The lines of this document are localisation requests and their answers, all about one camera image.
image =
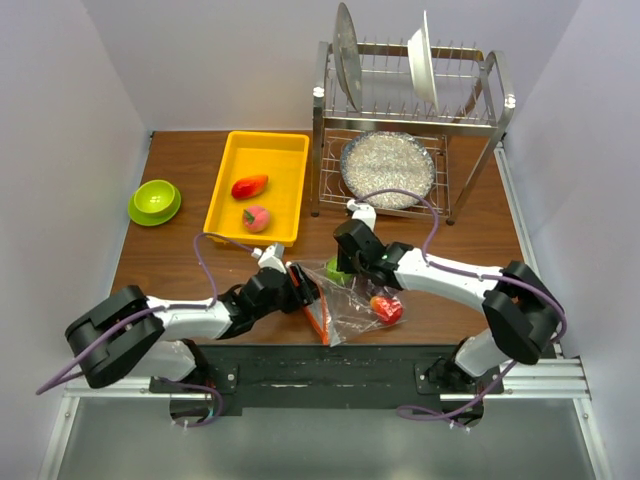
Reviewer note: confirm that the red fake apple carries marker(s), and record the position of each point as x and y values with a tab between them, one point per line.
389	310

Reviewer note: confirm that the grey metal plate upright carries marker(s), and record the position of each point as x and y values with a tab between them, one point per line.
347	57

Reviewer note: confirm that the pink fake meat pack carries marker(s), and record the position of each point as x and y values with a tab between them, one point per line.
256	219

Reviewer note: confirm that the aluminium frame rail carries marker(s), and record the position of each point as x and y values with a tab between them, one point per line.
350	412

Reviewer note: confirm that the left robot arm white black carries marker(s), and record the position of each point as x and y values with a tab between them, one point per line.
112	338

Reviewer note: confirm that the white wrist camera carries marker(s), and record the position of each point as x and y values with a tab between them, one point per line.
362	211
270	257

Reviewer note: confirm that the steel dish rack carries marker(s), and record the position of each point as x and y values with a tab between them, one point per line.
477	99

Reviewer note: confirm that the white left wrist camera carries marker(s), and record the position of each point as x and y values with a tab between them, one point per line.
270	257

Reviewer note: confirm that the green plastic bowl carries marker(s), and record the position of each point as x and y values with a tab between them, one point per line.
154	203

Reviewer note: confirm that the green fake fruit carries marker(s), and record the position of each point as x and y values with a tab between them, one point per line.
334	274

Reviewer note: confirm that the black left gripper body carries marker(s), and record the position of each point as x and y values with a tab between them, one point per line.
290	297

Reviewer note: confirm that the white plate upright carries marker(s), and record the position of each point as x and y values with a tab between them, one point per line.
421	64

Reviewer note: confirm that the clear zip top bag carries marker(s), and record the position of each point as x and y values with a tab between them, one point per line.
343	312

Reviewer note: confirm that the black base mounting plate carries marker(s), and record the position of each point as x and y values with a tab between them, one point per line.
342	377

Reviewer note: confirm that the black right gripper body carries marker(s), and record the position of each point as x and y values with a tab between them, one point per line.
349	265

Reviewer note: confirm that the speckled blue rim plate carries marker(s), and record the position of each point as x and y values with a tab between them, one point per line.
384	166

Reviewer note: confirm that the orange red fake mango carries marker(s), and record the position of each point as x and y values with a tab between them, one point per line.
249	187

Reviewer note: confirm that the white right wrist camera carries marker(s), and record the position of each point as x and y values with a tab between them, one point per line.
362	211

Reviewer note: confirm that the yellow plastic tray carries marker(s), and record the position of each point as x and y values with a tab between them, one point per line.
281	156

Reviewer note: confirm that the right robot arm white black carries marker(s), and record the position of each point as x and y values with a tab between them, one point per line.
523	317

